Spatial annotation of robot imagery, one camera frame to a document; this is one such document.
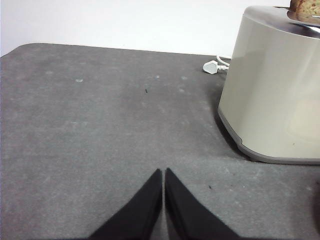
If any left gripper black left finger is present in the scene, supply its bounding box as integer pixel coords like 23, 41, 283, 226
88, 168, 163, 240

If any white toaster cord with plug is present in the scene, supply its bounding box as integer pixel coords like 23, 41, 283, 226
202, 55, 232, 75

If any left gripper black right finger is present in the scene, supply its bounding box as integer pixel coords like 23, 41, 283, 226
164, 167, 247, 240

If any cream toaster with chrome top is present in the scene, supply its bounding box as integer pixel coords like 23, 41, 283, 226
216, 5, 320, 165

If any toasted bread slice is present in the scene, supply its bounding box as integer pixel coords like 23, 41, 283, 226
289, 0, 320, 20

